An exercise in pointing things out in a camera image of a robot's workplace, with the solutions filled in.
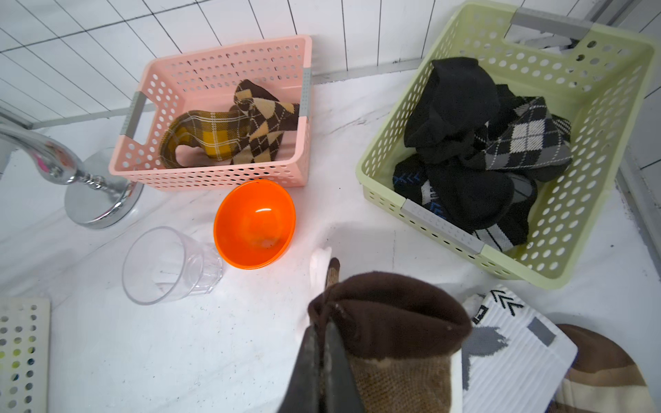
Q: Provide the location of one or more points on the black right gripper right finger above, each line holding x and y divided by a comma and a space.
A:
340, 393

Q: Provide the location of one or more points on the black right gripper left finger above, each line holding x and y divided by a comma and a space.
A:
303, 393

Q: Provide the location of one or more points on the brown tan knit sock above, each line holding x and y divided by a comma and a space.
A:
402, 337

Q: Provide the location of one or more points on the white sock with black leaves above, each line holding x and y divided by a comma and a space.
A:
515, 358

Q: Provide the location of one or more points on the brown yellow plaid sock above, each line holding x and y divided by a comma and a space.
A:
218, 134

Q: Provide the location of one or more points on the brown argyle sock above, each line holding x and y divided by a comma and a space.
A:
262, 123

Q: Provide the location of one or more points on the black grey argyle sock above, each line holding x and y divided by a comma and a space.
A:
525, 138

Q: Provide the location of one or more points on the white perforated plastic basket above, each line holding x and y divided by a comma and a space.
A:
25, 333

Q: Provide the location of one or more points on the pink perforated plastic basket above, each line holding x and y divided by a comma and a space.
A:
207, 81

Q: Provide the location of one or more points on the green perforated plastic basket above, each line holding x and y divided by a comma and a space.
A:
584, 85

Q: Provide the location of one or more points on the orange plastic bowl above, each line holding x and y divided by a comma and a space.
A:
254, 225

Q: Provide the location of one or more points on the clear plastic cup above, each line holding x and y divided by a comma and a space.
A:
165, 265

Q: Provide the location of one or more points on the brown tan striped sock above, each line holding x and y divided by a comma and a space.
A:
602, 378

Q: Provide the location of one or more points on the chrome glass holder stand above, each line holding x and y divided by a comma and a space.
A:
94, 198

